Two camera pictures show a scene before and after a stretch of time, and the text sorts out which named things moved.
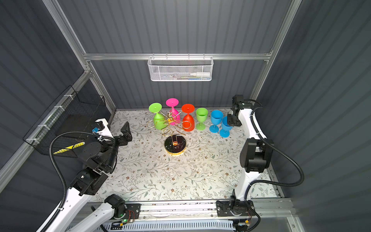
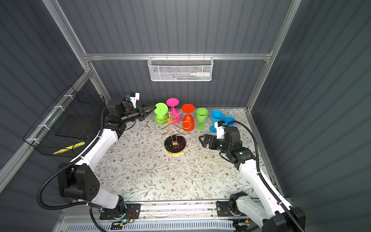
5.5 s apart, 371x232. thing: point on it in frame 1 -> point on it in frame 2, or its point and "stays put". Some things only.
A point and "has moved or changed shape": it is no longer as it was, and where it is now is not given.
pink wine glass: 173,102 stays put
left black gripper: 122,142 -> 141,111
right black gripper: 230,122 -> 208,137
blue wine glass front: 216,117 stays put
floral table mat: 209,168 stays put
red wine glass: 188,121 stays put
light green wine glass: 202,114 stays put
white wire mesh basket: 180,68 stays put
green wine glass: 159,119 has moved or changed shape
